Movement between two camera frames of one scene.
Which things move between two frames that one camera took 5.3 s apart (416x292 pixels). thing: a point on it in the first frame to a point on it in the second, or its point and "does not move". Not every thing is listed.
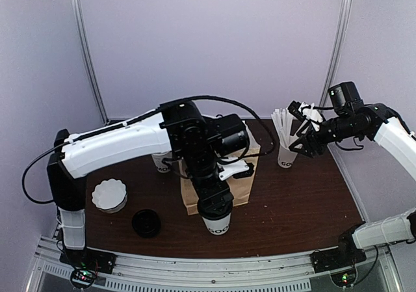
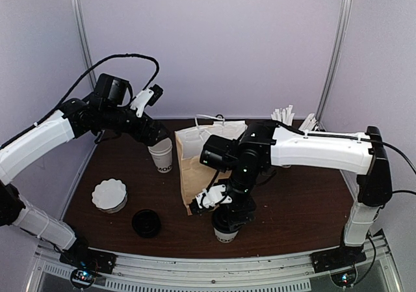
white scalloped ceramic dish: [110, 196] does not move
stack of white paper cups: [163, 160] does not move
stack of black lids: [146, 223] does not move
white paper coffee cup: [218, 227] to [225, 237]
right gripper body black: [320, 145] to [248, 205]
